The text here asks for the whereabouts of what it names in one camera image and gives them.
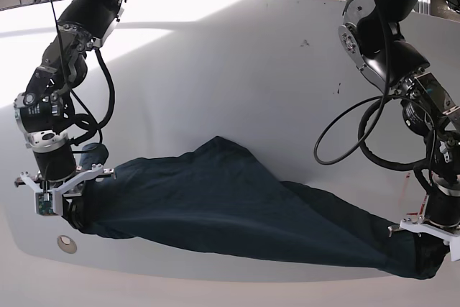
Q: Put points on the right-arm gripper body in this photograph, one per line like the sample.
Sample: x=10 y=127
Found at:
x=59 y=174

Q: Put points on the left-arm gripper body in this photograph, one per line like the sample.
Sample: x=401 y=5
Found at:
x=438 y=217

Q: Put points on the dark blue T-shirt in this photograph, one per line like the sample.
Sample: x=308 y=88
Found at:
x=221 y=199

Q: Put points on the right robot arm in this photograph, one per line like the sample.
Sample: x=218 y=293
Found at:
x=56 y=133

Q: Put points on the red tape rectangle marking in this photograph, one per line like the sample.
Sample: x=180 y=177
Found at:
x=412 y=195

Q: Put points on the left round table grommet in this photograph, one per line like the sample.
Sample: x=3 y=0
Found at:
x=66 y=244

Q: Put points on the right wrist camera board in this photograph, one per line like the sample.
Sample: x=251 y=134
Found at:
x=43 y=204

